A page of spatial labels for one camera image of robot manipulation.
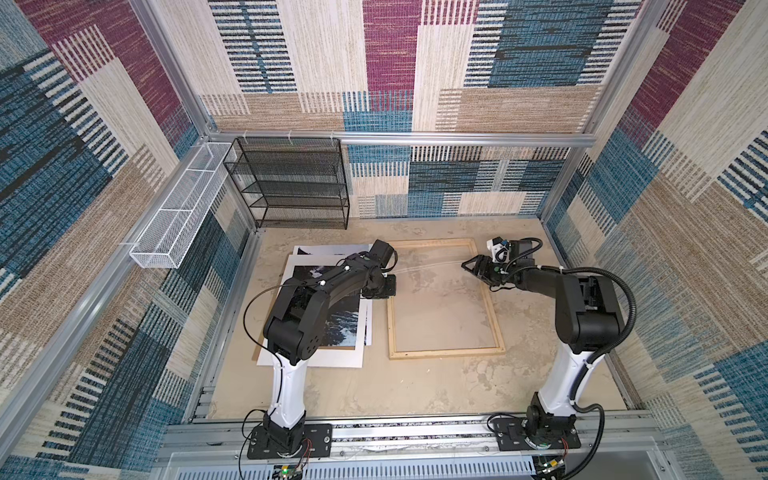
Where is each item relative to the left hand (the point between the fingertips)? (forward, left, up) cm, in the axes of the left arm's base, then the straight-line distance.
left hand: (392, 290), depth 97 cm
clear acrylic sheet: (-4, -16, -3) cm, 17 cm away
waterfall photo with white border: (-16, +15, -4) cm, 22 cm away
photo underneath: (+21, +19, -5) cm, 29 cm away
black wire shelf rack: (+38, +36, +13) cm, 54 cm away
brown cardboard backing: (-31, +24, +32) cm, 50 cm away
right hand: (+6, -25, +2) cm, 26 cm away
